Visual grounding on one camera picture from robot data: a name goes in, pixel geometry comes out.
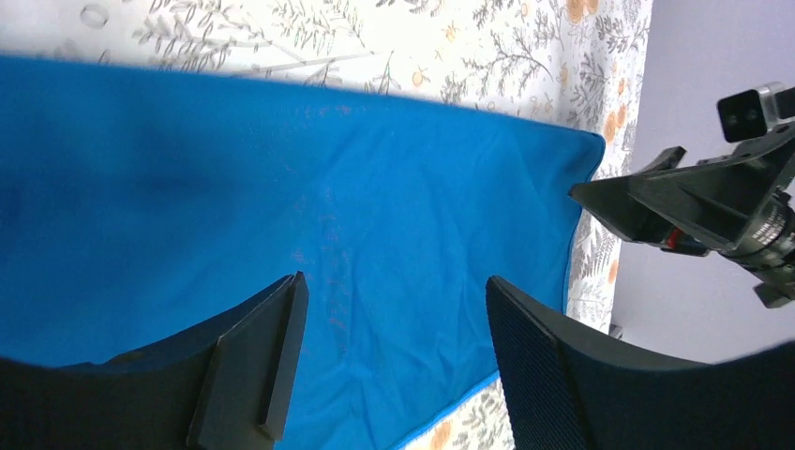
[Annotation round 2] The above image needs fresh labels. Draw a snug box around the blue cloth napkin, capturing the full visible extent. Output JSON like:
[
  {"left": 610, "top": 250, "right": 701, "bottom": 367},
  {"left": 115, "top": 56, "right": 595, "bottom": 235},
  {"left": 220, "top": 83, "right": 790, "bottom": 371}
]
[{"left": 1, "top": 57, "right": 605, "bottom": 449}]

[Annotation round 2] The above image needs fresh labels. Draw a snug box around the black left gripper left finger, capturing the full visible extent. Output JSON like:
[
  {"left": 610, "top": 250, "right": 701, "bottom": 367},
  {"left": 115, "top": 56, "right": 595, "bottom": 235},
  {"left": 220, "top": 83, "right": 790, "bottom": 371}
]
[{"left": 1, "top": 273, "right": 308, "bottom": 449}]

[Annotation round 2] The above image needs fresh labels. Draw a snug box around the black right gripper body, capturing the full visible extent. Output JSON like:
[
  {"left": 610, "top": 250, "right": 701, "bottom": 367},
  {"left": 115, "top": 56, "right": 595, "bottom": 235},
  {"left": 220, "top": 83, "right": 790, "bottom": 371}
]
[{"left": 661, "top": 188, "right": 794, "bottom": 309}]

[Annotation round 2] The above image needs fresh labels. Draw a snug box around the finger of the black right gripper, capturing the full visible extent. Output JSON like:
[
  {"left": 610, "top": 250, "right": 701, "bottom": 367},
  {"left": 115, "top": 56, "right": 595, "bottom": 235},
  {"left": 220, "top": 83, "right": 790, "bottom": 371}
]
[
  {"left": 637, "top": 146, "right": 686, "bottom": 174},
  {"left": 569, "top": 127, "right": 794, "bottom": 247}
]

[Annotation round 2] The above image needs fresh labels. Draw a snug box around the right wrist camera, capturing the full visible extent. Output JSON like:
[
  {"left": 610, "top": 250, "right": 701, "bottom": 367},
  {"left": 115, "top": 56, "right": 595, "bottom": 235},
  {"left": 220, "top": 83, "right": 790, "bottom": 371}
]
[{"left": 716, "top": 82, "right": 794, "bottom": 143}]

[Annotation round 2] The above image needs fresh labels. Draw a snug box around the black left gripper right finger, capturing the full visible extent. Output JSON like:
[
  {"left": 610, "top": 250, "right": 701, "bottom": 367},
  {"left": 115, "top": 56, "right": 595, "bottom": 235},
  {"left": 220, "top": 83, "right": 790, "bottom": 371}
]
[{"left": 486, "top": 277, "right": 794, "bottom": 449}]

